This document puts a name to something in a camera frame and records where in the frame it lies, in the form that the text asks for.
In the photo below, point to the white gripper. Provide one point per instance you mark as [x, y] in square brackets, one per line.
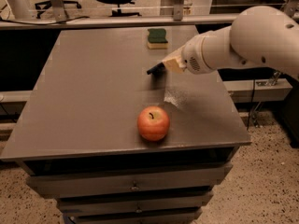
[192, 56]

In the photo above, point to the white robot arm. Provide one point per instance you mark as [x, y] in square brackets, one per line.
[258, 37]

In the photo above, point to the red apple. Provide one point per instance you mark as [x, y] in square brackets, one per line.
[153, 123]

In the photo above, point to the green yellow sponge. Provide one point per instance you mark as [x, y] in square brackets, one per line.
[157, 38]

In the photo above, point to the grey drawer cabinet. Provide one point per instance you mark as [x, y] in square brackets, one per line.
[78, 142]

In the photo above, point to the black office chair left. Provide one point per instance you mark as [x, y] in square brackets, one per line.
[57, 6]

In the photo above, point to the metal railing beam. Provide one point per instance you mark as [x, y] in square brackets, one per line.
[85, 22]

